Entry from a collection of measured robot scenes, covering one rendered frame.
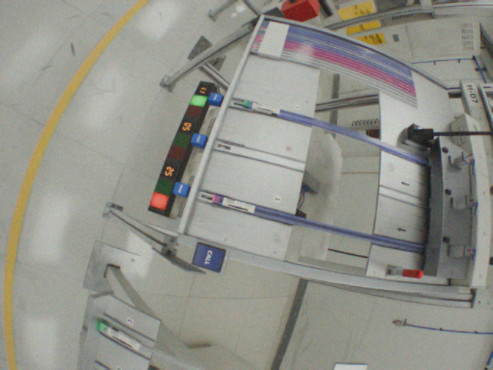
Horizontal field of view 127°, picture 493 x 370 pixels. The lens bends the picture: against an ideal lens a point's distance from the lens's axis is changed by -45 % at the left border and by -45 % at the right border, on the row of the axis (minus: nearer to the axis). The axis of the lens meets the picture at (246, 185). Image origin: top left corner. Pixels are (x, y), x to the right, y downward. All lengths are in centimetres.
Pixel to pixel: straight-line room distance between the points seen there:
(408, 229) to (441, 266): 12
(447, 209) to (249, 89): 54
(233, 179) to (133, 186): 76
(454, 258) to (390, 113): 40
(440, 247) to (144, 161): 118
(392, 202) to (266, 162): 30
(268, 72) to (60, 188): 94
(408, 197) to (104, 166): 113
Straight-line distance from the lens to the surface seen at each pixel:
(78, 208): 109
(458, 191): 63
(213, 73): 107
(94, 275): 116
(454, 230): 59
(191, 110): 53
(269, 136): 47
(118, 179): 111
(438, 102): 85
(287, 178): 44
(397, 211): 54
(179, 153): 49
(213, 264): 38
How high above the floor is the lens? 108
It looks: 44 degrees down
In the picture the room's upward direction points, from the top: 91 degrees clockwise
